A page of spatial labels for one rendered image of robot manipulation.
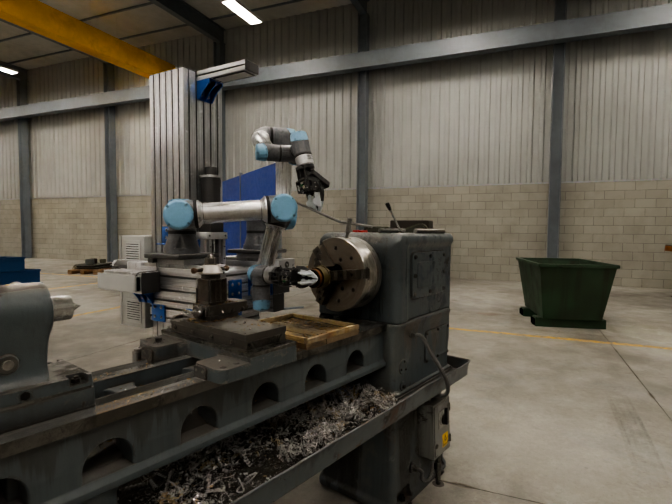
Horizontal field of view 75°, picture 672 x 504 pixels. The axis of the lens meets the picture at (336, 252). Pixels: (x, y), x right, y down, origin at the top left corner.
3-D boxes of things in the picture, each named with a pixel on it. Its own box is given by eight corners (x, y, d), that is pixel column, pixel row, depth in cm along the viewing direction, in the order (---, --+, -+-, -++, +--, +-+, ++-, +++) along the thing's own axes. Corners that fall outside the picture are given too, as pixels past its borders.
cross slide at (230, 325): (204, 321, 164) (204, 309, 163) (286, 340, 137) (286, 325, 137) (163, 329, 150) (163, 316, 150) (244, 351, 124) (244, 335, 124)
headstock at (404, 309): (379, 297, 262) (380, 232, 260) (455, 306, 232) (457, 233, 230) (313, 312, 215) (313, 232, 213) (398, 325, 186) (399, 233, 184)
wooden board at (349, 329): (292, 321, 193) (292, 312, 193) (359, 334, 171) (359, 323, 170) (238, 334, 169) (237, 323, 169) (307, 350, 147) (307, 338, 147)
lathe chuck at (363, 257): (316, 297, 205) (325, 231, 200) (371, 317, 186) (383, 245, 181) (303, 299, 198) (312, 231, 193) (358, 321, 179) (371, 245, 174)
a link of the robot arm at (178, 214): (167, 230, 185) (294, 221, 199) (162, 231, 171) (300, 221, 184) (164, 202, 184) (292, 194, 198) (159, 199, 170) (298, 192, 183)
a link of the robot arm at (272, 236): (268, 194, 206) (243, 296, 205) (271, 193, 195) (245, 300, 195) (292, 201, 209) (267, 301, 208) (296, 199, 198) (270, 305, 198)
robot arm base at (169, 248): (156, 253, 190) (156, 230, 190) (184, 251, 203) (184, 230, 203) (179, 254, 182) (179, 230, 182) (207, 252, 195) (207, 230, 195)
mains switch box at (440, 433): (433, 473, 230) (436, 318, 225) (464, 485, 219) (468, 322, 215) (400, 505, 203) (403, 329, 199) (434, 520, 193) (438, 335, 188)
